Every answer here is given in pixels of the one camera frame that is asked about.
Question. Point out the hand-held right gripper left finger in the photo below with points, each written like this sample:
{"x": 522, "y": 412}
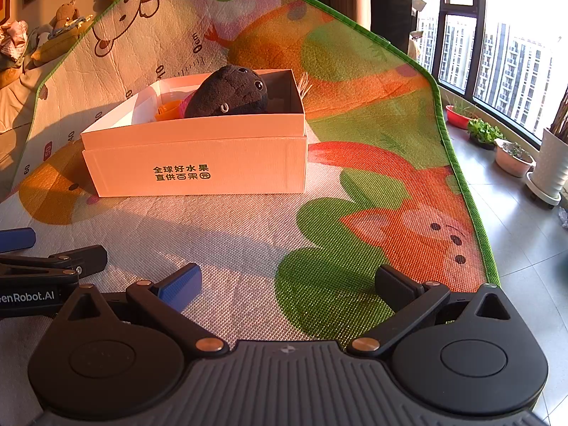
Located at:
{"x": 179, "y": 288}

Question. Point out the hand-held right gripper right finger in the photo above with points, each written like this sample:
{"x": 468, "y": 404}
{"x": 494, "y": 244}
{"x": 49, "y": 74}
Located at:
{"x": 395, "y": 286}

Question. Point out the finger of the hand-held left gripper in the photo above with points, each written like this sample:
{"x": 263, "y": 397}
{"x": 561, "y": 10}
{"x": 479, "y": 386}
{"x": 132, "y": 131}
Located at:
{"x": 88, "y": 257}
{"x": 17, "y": 239}

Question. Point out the pale cardboard box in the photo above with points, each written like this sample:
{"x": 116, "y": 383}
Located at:
{"x": 266, "y": 164}

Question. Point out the orange jagged toy cup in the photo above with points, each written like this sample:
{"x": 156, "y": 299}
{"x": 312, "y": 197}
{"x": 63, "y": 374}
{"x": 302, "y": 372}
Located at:
{"x": 166, "y": 113}

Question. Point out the dark brown plush toy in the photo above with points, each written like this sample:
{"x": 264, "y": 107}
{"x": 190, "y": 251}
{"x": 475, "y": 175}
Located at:
{"x": 226, "y": 93}

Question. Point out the cartoon printed play mat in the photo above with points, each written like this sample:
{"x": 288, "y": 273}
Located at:
{"x": 310, "y": 230}

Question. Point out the beige sofa cover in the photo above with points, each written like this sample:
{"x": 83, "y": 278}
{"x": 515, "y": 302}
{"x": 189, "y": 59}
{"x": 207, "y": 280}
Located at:
{"x": 17, "y": 106}

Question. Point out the pink plant pot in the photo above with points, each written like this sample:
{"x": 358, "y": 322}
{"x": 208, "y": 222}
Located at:
{"x": 512, "y": 162}

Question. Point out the leafy plant in dark pot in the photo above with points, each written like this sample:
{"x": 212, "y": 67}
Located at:
{"x": 483, "y": 135}

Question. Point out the red plant pot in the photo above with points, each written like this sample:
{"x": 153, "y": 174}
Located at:
{"x": 459, "y": 117}

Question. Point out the tall white plant pot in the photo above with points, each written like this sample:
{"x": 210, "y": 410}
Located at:
{"x": 550, "y": 164}

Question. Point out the long yellow plush cushion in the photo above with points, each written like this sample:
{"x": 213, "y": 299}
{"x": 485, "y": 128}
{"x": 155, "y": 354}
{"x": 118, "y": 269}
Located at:
{"x": 57, "y": 44}

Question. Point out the brown plush bear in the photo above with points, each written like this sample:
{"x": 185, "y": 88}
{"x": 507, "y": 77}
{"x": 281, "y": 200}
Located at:
{"x": 66, "y": 15}

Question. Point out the red framed picture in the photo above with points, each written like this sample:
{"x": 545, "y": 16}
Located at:
{"x": 4, "y": 0}

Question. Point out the black window frame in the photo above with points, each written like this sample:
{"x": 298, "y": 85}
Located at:
{"x": 477, "y": 53}

